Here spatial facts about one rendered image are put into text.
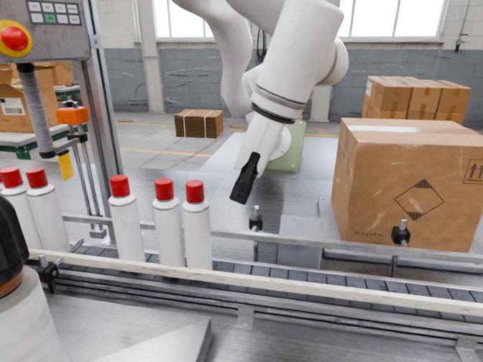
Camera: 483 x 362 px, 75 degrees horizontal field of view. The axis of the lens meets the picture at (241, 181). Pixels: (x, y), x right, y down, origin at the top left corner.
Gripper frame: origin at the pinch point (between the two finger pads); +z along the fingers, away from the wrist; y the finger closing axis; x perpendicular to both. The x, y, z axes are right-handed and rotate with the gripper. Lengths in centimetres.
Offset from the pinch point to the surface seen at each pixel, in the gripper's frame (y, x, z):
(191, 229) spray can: 2.6, -5.9, 10.0
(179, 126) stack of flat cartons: -390, -125, 139
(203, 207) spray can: 1.3, -5.3, 5.3
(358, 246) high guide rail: -3.4, 24.8, 3.1
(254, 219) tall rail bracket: -8.4, 4.8, 9.5
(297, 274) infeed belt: -2.8, 17.1, 14.5
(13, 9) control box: -2.6, -47.5, -14.4
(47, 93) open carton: -140, -146, 59
